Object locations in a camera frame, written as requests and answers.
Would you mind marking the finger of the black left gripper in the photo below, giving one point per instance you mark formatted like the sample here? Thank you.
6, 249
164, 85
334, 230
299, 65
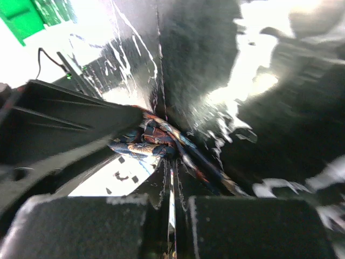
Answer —
46, 128

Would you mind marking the green plastic tie bin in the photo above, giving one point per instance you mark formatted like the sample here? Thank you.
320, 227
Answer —
24, 18

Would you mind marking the navy floral tie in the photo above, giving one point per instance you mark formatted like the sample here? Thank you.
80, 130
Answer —
158, 139

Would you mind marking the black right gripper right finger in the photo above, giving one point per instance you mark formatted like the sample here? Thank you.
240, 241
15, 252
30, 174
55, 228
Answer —
228, 227

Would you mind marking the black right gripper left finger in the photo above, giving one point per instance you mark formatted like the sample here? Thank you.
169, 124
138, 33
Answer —
86, 227

